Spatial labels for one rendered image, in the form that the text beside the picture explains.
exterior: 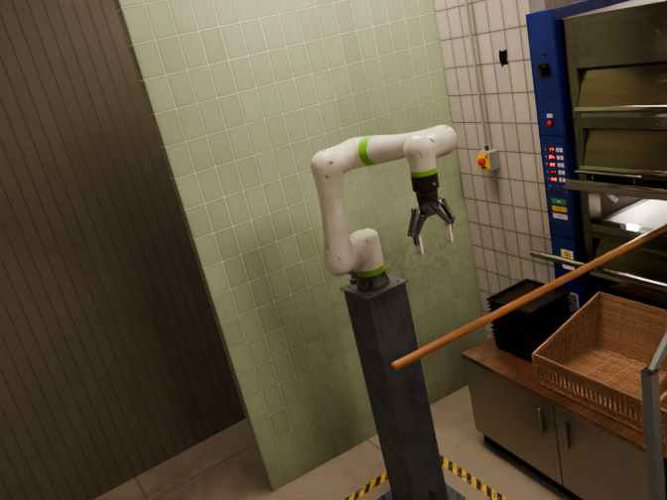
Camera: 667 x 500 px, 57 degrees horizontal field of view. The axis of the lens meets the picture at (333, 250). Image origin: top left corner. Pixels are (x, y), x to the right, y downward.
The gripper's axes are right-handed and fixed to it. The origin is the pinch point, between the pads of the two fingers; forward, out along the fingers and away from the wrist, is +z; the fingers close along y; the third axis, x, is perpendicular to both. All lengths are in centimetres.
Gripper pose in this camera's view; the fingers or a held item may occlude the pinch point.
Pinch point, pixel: (435, 244)
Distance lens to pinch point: 220.8
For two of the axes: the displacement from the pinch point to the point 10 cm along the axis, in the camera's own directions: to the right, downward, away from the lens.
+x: 5.0, 1.7, -8.5
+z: 2.0, 9.3, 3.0
